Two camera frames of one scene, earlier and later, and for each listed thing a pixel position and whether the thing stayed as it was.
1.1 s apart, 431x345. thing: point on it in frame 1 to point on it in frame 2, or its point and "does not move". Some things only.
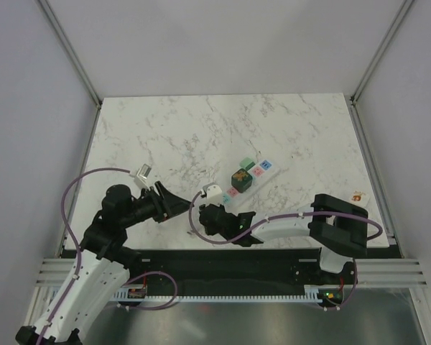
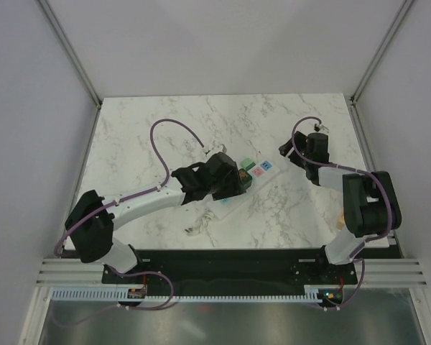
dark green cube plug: x=241 y=180 does not move
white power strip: x=261 y=172 does not move
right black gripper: x=214 y=205 to x=299 y=140
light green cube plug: x=247 y=163 does not move
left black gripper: x=170 y=205 to x=234 y=187
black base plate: x=169 y=269 does not move
